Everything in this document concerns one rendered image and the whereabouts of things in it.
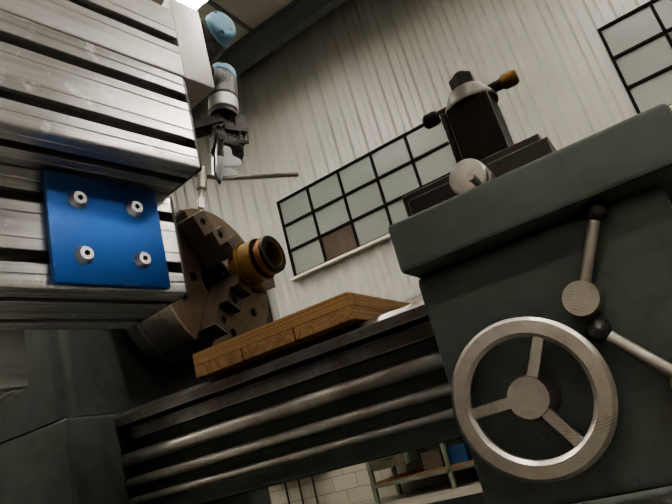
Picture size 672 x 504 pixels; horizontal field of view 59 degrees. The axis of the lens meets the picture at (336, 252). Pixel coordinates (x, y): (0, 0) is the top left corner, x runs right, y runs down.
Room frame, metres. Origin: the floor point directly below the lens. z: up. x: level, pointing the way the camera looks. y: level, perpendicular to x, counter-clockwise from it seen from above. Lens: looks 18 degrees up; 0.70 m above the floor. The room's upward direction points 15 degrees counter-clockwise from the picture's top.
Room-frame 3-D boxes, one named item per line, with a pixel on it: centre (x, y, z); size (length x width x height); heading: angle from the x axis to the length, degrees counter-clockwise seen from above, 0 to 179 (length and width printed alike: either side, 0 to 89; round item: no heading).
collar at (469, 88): (0.78, -0.25, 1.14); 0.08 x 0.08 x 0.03
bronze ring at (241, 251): (1.08, 0.16, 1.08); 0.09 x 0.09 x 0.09; 63
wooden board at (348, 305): (1.02, 0.05, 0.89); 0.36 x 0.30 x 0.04; 153
